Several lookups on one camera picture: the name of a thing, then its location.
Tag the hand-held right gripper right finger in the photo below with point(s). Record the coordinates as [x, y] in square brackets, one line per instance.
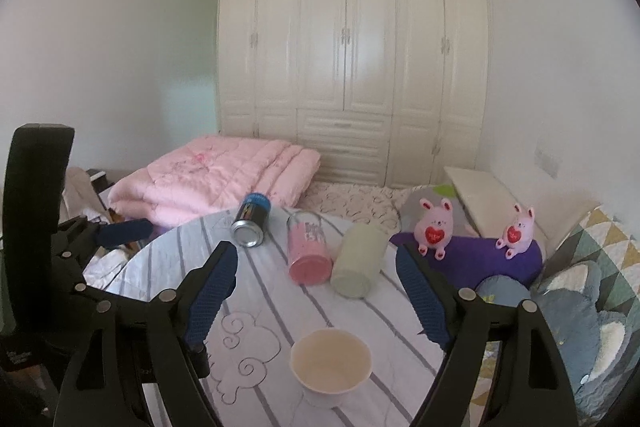
[420, 302]

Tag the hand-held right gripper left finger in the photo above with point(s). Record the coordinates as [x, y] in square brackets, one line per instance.
[212, 292]

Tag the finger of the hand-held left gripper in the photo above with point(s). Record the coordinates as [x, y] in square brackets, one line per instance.
[125, 232]

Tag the pale green cup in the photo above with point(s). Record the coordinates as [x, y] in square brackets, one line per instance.
[357, 262]

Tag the pink clear cup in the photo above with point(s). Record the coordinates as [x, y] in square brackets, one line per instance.
[307, 257]

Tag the white paper cup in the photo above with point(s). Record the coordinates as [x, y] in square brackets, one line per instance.
[330, 357]

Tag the pile of light clothes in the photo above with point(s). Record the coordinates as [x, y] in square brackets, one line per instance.
[80, 192]

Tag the dark nightstand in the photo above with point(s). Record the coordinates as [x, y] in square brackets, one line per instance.
[100, 177]

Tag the purple cushion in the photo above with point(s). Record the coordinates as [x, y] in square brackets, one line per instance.
[475, 262]

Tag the striped white tablecloth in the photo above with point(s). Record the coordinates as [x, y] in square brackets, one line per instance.
[280, 307]

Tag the large pink bunny toy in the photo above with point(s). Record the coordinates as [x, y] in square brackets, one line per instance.
[435, 227]

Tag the blue drink can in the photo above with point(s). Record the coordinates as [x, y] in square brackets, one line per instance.
[252, 217]

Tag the pink quilt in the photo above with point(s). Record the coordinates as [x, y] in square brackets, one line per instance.
[210, 177]

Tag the small pink bunny toy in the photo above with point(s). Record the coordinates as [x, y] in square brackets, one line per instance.
[517, 232]

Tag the patterned bed sheet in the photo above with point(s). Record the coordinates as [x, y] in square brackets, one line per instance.
[350, 202]

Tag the white board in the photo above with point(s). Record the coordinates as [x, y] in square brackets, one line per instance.
[480, 192]

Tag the blue plush pillow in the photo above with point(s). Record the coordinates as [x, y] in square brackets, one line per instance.
[565, 317]

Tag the geometric patterned quilt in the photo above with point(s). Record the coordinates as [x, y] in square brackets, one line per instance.
[600, 237]

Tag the white wardrobe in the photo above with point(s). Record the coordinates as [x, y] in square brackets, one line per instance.
[350, 57]

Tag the white wall socket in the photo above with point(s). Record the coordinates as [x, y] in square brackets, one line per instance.
[548, 161]

